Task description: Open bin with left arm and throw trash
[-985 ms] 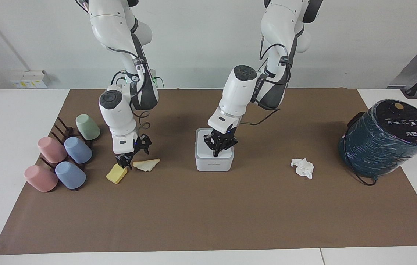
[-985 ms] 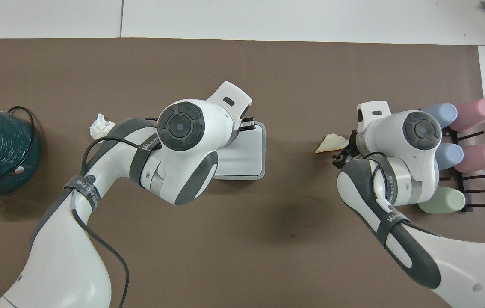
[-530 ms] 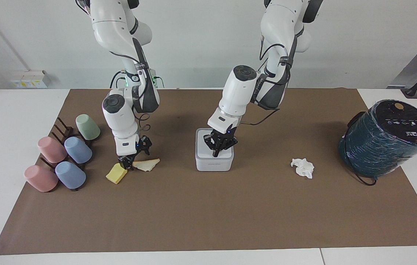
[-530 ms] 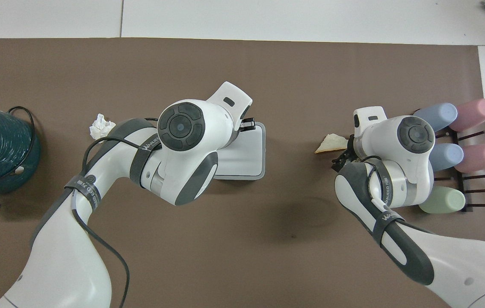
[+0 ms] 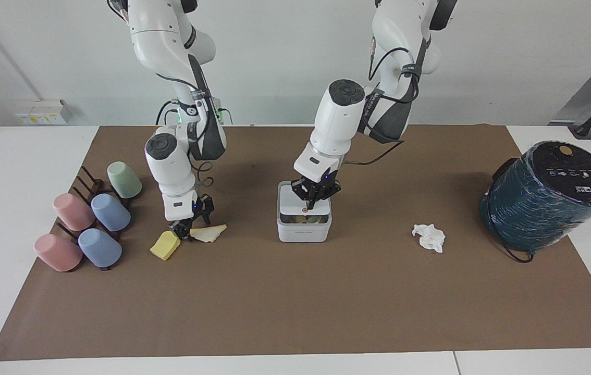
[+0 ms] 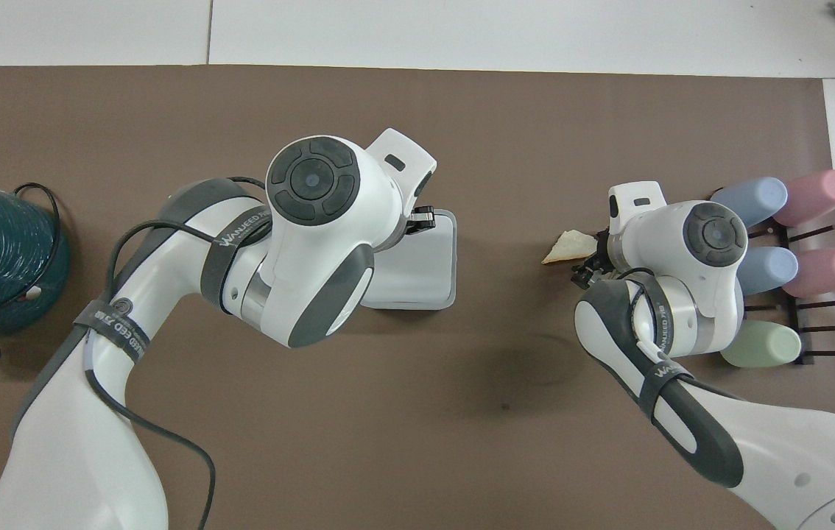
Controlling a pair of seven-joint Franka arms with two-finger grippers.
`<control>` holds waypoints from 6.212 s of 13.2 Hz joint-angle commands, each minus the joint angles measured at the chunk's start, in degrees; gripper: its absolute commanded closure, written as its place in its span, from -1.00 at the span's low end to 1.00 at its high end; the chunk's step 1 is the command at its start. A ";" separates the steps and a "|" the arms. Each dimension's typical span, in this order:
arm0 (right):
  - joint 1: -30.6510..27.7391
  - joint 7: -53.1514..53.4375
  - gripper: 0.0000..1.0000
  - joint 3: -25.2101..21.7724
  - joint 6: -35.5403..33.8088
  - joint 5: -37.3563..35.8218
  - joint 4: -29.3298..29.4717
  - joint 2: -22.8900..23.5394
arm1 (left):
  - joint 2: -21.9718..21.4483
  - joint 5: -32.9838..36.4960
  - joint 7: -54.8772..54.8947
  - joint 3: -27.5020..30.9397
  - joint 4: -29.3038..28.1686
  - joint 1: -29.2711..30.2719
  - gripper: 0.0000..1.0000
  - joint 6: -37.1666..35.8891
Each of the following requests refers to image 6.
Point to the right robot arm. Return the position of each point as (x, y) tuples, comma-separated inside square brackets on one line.
[(682, 294)]

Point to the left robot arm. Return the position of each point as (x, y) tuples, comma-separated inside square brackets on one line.
[(314, 243)]

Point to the white bin with grey rim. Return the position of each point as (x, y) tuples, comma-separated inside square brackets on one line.
[(425, 269)]

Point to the blue plastic cup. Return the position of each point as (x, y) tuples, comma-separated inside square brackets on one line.
[(771, 269), (756, 197)]

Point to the green plastic cup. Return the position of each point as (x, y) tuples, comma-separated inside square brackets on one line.
[(763, 346)]

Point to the black cup rack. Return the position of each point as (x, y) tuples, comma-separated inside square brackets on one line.
[(822, 303)]

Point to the pink plastic cup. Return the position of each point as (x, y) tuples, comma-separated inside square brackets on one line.
[(830, 271), (819, 195)]

